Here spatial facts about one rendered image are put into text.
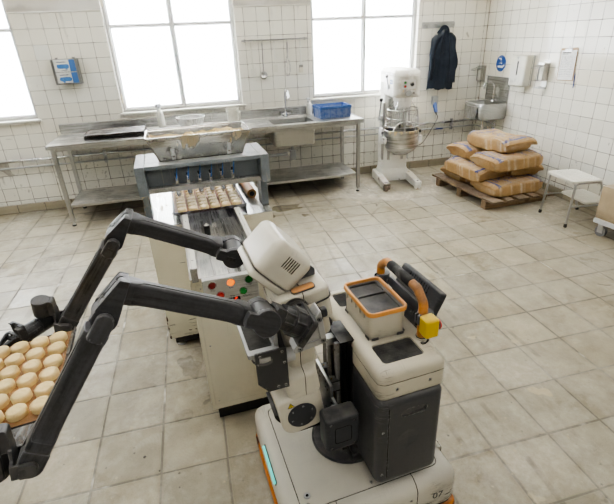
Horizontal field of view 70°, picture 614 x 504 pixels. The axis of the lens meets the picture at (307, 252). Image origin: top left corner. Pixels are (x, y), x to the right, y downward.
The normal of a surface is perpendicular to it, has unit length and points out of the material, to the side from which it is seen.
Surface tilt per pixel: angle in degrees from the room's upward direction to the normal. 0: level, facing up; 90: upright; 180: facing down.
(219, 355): 90
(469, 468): 0
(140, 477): 0
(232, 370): 90
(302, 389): 90
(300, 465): 1
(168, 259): 90
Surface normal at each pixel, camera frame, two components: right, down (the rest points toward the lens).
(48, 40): 0.25, 0.41
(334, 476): -0.05, -0.90
